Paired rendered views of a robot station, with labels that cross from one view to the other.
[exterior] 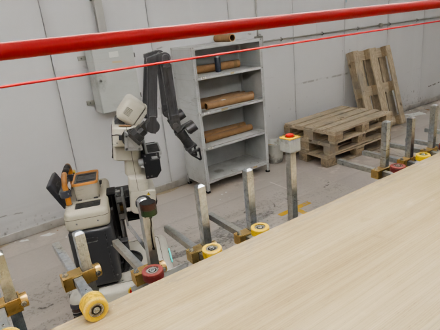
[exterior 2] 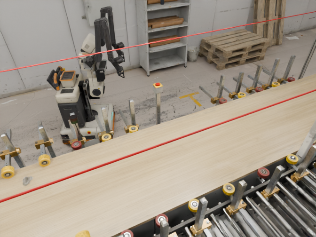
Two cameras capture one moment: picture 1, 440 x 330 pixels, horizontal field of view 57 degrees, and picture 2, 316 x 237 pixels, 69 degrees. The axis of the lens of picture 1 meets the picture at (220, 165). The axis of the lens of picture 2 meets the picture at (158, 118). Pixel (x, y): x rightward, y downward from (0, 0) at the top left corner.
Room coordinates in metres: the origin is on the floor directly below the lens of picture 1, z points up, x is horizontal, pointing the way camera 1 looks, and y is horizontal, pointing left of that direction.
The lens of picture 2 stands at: (0.05, -0.57, 2.30)
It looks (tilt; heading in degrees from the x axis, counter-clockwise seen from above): 40 degrees down; 8
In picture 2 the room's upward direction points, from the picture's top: 1 degrees counter-clockwise
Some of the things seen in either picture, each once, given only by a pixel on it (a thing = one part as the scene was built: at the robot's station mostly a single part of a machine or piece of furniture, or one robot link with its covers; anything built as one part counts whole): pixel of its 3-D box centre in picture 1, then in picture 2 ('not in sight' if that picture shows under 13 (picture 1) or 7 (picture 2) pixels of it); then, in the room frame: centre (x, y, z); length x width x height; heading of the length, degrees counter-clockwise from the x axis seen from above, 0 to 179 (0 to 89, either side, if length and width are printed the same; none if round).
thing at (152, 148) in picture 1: (148, 155); (100, 68); (2.47, 0.45, 0.99); 0.28 x 0.16 x 0.22; 12
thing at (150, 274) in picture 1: (154, 281); (77, 148); (1.30, 0.29, 0.85); 0.08 x 0.08 x 0.11
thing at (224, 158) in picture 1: (222, 114); (162, 30); (4.50, -0.10, 0.78); 0.90 x 0.45 x 1.55; 123
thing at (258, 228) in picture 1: (260, 237); (133, 132); (1.55, -0.14, 0.85); 0.08 x 0.08 x 0.11
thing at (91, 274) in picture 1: (81, 275); (44, 143); (1.25, 0.53, 0.95); 0.14 x 0.06 x 0.05; 123
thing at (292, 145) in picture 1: (290, 144); (157, 88); (1.80, -0.34, 1.18); 0.07 x 0.07 x 0.08; 33
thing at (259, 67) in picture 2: (431, 141); (255, 83); (2.47, -1.38, 0.90); 0.04 x 0.04 x 0.48; 33
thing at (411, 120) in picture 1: (408, 154); (237, 90); (2.34, -1.17, 0.87); 0.04 x 0.04 x 0.48; 33
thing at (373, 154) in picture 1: (392, 159); (228, 91); (2.39, -1.09, 0.83); 0.43 x 0.03 x 0.04; 33
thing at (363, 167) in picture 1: (367, 169); (211, 96); (2.25, -0.88, 0.84); 0.43 x 0.03 x 0.04; 33
